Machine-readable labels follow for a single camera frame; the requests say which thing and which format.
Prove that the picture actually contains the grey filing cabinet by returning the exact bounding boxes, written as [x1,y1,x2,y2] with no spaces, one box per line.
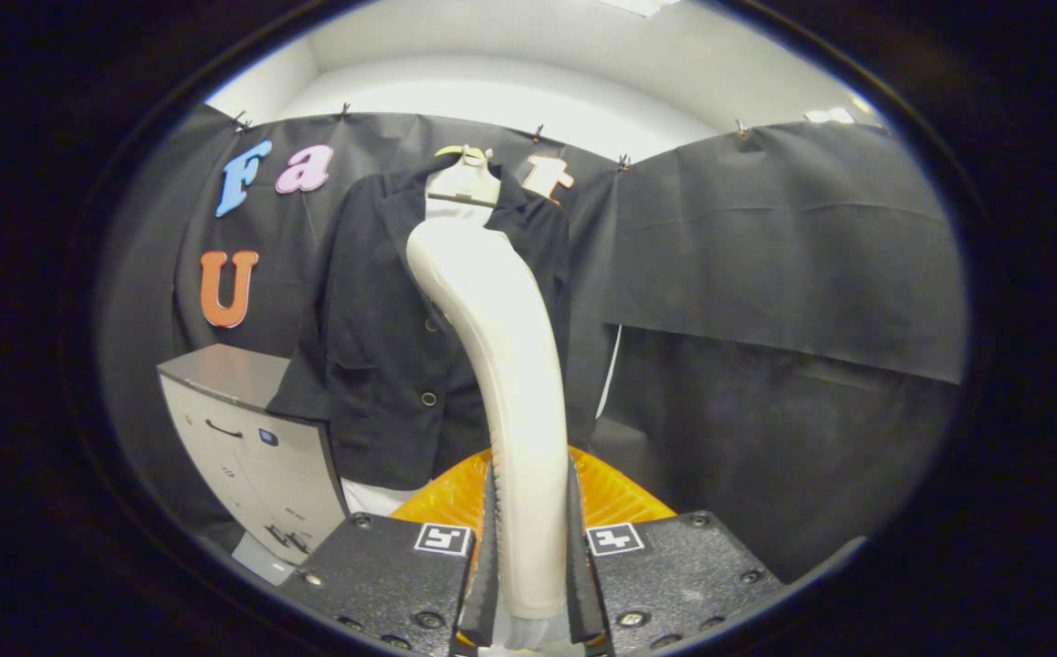
[157,344,351,567]

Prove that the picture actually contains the thin white cord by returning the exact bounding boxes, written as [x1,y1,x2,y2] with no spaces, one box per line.
[597,324,623,421]

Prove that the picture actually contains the white garment steamer head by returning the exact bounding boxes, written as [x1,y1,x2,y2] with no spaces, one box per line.
[405,219,573,621]

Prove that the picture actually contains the white vertical ironing board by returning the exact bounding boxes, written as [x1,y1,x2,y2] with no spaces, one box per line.
[341,194,495,518]

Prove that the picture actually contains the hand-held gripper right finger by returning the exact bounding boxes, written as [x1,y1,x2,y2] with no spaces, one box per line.
[568,445,787,657]

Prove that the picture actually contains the row of small cloth clips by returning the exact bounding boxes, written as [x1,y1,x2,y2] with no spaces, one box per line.
[232,102,750,172]

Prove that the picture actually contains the dark grey box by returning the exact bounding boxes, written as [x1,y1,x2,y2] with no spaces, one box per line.
[588,415,666,494]

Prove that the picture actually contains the white plastic clothes hanger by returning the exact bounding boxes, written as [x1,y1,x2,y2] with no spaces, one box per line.
[424,144,504,206]

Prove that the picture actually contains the black blazer jacket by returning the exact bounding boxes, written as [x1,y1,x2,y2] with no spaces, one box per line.
[266,153,575,492]

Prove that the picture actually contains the rectangular ceiling light panel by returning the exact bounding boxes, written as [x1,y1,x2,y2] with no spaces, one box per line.
[597,0,680,17]

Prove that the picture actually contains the black backdrop cloth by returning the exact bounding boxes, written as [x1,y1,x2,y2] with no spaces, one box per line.
[95,102,968,580]

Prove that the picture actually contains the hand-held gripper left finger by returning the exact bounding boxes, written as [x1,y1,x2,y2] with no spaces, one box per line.
[277,447,502,657]

